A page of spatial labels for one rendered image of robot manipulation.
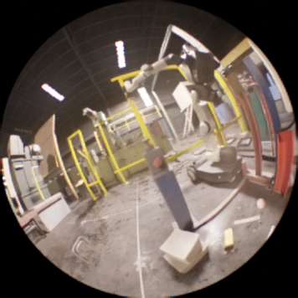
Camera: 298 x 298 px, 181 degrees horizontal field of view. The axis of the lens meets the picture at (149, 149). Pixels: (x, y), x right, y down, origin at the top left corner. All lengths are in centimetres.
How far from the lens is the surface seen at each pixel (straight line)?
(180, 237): 49
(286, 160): 86
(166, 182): 50
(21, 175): 342
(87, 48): 1096
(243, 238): 76
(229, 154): 101
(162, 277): 75
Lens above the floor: 70
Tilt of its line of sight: 3 degrees down
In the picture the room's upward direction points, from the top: 25 degrees counter-clockwise
